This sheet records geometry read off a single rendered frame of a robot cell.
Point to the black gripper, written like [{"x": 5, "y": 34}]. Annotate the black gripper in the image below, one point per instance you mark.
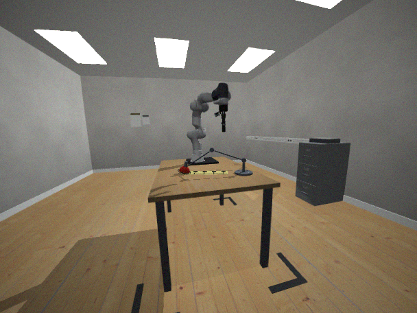
[{"x": 223, "y": 108}]

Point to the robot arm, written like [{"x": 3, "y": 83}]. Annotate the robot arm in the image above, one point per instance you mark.
[{"x": 221, "y": 95}]

